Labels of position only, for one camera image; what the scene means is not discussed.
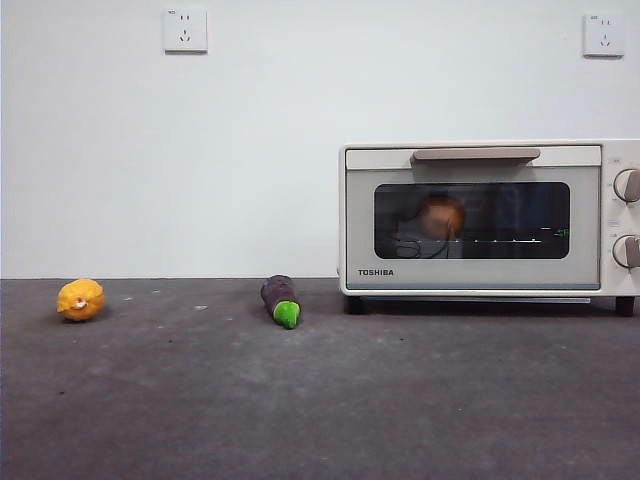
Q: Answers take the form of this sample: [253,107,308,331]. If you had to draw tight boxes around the purple eggplant with green stem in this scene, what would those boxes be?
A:
[260,274,303,330]

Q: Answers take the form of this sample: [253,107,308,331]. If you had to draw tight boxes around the beige oven knob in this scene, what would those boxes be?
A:
[613,168,640,204]
[612,233,640,269]

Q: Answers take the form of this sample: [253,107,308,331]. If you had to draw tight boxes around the brown potato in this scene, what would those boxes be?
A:
[417,193,466,239]

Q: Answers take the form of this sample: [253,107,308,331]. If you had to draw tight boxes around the oven door with beige handle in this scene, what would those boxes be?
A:
[343,144,604,292]

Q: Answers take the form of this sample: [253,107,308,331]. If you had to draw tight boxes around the white toaster oven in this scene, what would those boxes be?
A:
[338,138,640,317]

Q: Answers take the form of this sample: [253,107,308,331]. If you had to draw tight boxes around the metal wire oven rack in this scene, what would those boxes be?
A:
[394,237,545,247]

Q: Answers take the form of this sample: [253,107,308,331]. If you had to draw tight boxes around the white wall socket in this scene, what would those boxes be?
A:
[582,13,626,59]
[163,7,208,55]

